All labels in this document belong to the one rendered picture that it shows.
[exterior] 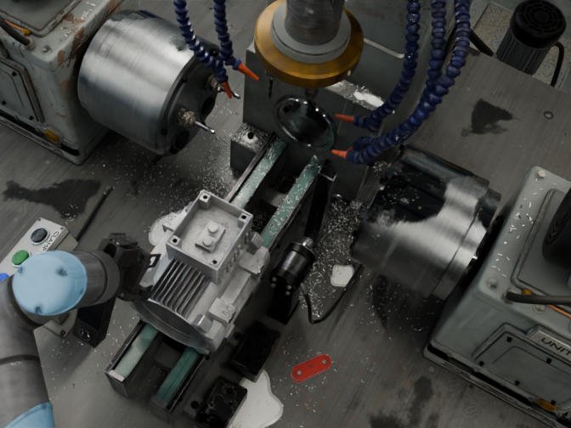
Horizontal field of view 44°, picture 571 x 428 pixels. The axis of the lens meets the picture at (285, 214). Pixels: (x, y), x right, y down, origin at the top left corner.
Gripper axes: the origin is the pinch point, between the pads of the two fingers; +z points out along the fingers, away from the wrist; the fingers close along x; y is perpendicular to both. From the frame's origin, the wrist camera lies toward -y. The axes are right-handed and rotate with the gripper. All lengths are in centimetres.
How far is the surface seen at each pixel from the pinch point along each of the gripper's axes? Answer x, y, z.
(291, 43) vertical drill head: -5.2, 45.5, -4.0
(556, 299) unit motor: -59, 29, -3
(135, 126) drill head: 20.2, 21.6, 15.5
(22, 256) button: 20.5, -6.3, -1.7
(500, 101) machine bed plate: -40, 68, 74
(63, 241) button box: 16.9, -1.6, 2.4
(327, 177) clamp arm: -19.8, 29.6, -0.9
